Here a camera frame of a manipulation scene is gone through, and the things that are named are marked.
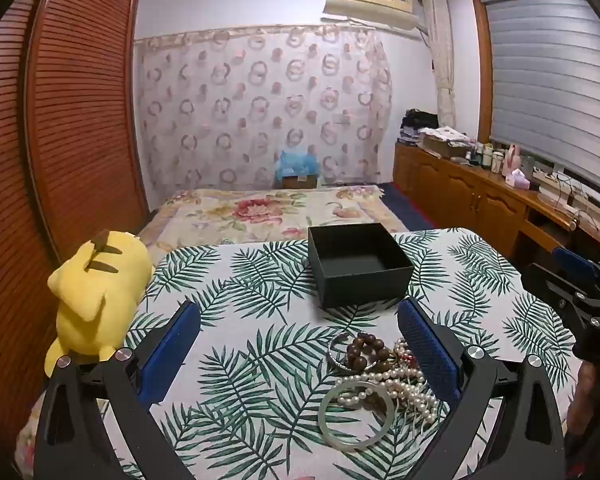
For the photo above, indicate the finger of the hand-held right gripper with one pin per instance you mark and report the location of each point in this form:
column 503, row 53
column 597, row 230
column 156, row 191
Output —
column 555, row 287
column 575, row 261

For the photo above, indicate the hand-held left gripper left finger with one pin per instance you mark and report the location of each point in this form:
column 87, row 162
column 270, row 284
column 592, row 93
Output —
column 172, row 355

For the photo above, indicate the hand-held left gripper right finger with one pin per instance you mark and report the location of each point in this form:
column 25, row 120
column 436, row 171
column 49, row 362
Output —
column 430, row 355

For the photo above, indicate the black box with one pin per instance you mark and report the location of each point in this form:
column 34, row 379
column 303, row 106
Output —
column 365, row 285

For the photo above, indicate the silver bangle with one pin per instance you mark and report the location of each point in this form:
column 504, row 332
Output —
column 331, row 352

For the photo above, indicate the pale jade bangle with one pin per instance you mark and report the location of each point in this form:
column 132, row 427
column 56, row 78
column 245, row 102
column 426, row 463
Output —
column 324, row 412

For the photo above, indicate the person's right hand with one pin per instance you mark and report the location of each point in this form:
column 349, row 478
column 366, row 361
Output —
column 585, row 395

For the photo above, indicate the white power strip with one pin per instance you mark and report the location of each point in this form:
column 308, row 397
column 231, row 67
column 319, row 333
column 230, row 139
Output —
column 565, row 187

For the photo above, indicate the pink tissue box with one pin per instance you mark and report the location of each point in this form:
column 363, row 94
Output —
column 515, row 179

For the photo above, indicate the leaf print tablecloth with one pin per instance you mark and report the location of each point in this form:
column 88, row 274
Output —
column 260, row 300

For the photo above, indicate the yellow plush toy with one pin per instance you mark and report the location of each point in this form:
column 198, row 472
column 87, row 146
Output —
column 95, row 285

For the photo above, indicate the long wooden cabinet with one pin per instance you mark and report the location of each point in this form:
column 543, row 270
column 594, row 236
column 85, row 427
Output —
column 460, row 190

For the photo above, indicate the group of cosmetic bottles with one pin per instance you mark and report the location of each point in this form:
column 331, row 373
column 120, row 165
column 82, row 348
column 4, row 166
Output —
column 487, row 157

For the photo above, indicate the dark blue rug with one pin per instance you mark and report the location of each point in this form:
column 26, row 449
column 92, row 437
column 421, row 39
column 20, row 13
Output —
column 405, row 207

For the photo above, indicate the floral bedspread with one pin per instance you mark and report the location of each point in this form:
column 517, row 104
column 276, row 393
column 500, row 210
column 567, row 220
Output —
column 260, row 210

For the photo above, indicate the grey window blind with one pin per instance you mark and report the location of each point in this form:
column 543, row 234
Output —
column 555, row 85

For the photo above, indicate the white cloth pile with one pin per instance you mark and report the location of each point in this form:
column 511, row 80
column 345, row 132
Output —
column 445, row 135

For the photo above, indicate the stack of dark clothes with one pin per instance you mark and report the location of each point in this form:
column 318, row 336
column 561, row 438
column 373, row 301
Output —
column 420, row 120

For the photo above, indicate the small cardboard box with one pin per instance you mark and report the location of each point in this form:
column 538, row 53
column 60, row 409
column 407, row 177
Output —
column 300, row 182

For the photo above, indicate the blue plush toy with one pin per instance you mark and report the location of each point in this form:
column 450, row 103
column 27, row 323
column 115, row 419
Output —
column 297, row 162

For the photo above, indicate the tied cream curtain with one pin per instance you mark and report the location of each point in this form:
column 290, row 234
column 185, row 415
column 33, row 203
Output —
column 440, row 60

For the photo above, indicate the wooden louvred wardrobe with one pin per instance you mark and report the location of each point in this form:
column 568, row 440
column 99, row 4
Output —
column 80, row 110

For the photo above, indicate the cream air conditioner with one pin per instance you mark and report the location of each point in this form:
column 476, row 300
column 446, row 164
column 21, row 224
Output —
column 370, row 0

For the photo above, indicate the wooden window frame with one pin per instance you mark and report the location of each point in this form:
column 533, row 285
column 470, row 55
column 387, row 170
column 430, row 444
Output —
column 482, row 60

